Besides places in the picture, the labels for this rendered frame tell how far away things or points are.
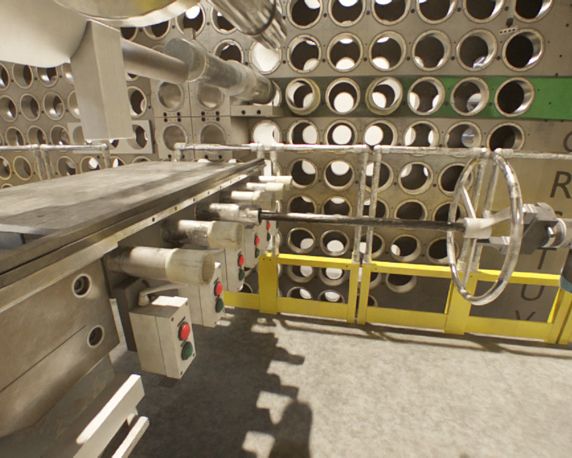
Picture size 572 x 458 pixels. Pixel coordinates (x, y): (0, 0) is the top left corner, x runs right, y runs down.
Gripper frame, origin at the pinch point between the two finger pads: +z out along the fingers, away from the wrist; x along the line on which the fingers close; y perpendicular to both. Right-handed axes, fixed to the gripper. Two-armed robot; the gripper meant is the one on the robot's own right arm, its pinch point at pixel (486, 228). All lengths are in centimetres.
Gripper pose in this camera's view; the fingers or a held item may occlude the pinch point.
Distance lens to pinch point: 90.3
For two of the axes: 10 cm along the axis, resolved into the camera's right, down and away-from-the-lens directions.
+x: 0.9, 6.7, 7.3
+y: -1.7, 7.4, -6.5
